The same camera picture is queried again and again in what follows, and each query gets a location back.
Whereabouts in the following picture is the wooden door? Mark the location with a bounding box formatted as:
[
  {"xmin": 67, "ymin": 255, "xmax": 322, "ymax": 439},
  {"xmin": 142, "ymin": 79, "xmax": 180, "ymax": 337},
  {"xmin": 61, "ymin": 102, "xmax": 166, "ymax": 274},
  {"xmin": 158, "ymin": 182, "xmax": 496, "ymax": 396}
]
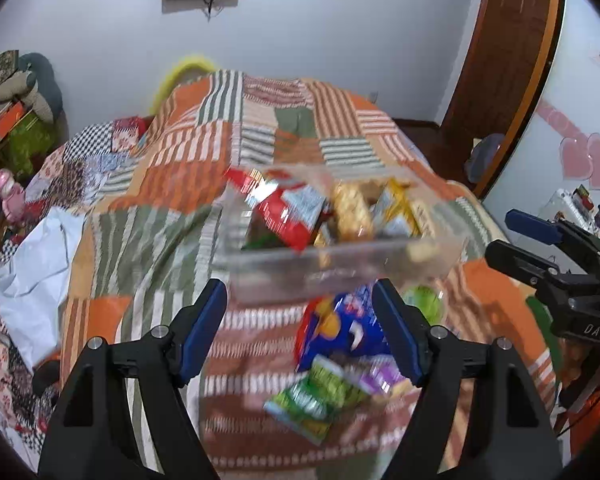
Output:
[{"xmin": 440, "ymin": 0, "xmax": 556, "ymax": 136}]

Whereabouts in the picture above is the yellow chip packet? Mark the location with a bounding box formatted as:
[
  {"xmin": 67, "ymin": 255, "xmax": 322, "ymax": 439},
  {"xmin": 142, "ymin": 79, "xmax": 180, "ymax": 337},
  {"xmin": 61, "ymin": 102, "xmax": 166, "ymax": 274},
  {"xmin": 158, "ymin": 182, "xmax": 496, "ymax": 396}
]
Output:
[{"xmin": 370, "ymin": 177, "xmax": 426, "ymax": 238}]

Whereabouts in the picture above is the white plastic bag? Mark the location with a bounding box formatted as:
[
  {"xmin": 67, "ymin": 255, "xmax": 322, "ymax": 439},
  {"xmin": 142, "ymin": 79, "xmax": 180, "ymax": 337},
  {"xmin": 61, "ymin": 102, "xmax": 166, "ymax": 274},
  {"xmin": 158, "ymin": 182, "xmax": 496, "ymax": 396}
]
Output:
[{"xmin": 0, "ymin": 207, "xmax": 86, "ymax": 371}]

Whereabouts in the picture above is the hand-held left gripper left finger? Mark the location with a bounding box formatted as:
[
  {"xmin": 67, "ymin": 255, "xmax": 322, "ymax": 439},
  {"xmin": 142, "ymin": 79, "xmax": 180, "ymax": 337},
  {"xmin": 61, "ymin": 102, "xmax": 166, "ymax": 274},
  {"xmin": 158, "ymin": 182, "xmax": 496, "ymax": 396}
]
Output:
[{"xmin": 37, "ymin": 279, "xmax": 228, "ymax": 480}]

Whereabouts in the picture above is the purple snack packet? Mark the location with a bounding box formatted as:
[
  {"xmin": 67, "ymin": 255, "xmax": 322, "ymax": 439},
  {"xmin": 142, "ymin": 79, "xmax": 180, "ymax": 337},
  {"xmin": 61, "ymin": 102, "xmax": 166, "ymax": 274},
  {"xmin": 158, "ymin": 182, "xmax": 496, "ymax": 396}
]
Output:
[{"xmin": 350, "ymin": 355, "xmax": 413, "ymax": 401}]

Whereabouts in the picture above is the yellow puffed snack packet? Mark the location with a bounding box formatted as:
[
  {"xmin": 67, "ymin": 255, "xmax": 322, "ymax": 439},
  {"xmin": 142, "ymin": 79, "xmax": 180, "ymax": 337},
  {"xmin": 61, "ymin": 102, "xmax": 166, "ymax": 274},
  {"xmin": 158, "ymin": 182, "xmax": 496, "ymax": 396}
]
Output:
[{"xmin": 330, "ymin": 182, "xmax": 376, "ymax": 246}]

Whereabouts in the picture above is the red snack packet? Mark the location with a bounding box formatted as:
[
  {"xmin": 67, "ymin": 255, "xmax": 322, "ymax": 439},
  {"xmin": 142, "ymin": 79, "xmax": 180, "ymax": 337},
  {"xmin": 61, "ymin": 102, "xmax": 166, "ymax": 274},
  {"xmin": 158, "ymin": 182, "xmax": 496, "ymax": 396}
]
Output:
[{"xmin": 225, "ymin": 167, "xmax": 331, "ymax": 253}]

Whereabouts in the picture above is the pink heart wall sticker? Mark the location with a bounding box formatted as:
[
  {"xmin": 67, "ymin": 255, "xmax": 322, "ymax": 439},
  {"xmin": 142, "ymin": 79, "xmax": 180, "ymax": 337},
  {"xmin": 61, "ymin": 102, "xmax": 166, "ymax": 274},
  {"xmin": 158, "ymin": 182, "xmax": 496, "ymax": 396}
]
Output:
[{"xmin": 537, "ymin": 100, "xmax": 600, "ymax": 191}]

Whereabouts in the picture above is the blue chip bag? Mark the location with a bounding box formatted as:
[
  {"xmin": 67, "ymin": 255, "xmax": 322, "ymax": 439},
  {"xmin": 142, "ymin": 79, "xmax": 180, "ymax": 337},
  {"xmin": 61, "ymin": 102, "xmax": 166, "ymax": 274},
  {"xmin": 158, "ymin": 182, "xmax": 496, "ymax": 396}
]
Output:
[{"xmin": 295, "ymin": 285, "xmax": 396, "ymax": 373}]

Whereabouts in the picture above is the yellow plastic ring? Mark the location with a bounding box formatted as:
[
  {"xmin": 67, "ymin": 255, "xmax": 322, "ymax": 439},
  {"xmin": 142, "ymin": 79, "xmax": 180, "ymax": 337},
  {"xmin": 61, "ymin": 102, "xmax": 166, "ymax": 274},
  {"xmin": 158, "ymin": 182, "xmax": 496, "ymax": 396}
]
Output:
[{"xmin": 147, "ymin": 52, "xmax": 221, "ymax": 116}]

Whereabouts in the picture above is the checkered patchwork quilt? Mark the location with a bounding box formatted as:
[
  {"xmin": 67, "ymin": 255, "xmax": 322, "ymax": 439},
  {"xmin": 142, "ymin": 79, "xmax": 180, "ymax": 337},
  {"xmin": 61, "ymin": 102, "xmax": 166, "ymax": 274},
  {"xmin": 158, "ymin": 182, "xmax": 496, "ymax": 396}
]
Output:
[{"xmin": 0, "ymin": 115, "xmax": 156, "ymax": 461}]

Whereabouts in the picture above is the green patterned box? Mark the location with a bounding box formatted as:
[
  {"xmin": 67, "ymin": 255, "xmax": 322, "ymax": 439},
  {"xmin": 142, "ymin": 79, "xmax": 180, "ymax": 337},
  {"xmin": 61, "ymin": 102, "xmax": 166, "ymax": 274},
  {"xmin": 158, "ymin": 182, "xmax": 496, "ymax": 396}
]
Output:
[{"xmin": 7, "ymin": 110, "xmax": 56, "ymax": 183}]

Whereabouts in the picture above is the pink plush toy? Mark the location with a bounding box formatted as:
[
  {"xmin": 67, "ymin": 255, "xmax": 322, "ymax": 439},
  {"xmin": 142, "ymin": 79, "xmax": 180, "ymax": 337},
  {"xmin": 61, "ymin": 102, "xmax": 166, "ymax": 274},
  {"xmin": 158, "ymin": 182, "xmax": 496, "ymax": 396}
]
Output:
[{"xmin": 0, "ymin": 169, "xmax": 31, "ymax": 223}]

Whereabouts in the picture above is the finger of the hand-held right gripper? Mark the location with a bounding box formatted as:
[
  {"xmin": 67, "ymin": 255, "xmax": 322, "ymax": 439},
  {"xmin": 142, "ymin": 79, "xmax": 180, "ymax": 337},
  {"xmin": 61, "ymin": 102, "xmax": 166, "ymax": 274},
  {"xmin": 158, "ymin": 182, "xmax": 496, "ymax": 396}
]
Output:
[
  {"xmin": 484, "ymin": 240, "xmax": 576, "ymax": 306},
  {"xmin": 505, "ymin": 209, "xmax": 600, "ymax": 273}
]

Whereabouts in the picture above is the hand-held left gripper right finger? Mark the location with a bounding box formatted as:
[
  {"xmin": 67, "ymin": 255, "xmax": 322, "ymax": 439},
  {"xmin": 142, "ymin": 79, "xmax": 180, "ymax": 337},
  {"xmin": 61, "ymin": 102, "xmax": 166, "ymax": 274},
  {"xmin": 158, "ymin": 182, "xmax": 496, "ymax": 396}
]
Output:
[{"xmin": 371, "ymin": 279, "xmax": 563, "ymax": 480}]

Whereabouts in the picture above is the grey bag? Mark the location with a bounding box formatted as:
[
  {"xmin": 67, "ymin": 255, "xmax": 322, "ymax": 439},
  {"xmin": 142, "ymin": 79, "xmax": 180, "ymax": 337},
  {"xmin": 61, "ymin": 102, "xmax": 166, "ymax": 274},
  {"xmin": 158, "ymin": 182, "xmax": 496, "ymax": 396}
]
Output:
[{"xmin": 465, "ymin": 132, "xmax": 506, "ymax": 186}]

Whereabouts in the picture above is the green snack packet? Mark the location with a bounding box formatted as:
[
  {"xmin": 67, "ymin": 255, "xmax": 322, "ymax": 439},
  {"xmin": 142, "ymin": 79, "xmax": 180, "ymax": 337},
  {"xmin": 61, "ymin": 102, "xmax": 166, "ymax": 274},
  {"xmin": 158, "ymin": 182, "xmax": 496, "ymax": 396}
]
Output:
[{"xmin": 262, "ymin": 355, "xmax": 371, "ymax": 446}]

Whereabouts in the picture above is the orange striped patchwork blanket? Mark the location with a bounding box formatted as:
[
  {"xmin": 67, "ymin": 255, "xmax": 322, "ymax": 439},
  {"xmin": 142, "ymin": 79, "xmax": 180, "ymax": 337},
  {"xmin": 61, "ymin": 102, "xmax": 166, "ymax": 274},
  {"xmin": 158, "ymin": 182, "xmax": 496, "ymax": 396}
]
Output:
[{"xmin": 55, "ymin": 67, "xmax": 561, "ymax": 480}]

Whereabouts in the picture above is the white device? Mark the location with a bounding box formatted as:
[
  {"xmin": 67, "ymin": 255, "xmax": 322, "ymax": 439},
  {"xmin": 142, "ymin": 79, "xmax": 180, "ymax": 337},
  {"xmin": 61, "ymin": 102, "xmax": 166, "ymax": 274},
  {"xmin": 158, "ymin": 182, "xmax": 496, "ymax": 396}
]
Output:
[{"xmin": 545, "ymin": 187, "xmax": 581, "ymax": 221}]

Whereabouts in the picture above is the green jelly cup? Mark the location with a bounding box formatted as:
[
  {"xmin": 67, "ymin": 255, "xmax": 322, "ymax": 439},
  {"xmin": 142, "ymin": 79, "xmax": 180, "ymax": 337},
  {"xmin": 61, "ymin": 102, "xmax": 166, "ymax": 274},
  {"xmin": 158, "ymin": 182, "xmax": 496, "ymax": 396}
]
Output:
[{"xmin": 400, "ymin": 284, "xmax": 448, "ymax": 326}]

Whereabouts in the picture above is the orange cardboard box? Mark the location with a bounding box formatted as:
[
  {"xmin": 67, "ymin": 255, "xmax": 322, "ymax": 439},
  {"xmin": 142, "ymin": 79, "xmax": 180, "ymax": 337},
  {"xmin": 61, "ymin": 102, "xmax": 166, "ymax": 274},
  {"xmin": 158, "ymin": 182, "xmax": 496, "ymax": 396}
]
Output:
[{"xmin": 0, "ymin": 102, "xmax": 26, "ymax": 143}]

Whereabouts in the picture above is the clear plastic container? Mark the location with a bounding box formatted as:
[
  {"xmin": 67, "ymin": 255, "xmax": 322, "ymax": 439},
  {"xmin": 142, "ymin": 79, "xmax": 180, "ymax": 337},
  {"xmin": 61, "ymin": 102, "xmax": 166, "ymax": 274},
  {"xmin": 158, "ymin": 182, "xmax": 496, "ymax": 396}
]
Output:
[{"xmin": 212, "ymin": 165, "xmax": 468, "ymax": 293}]

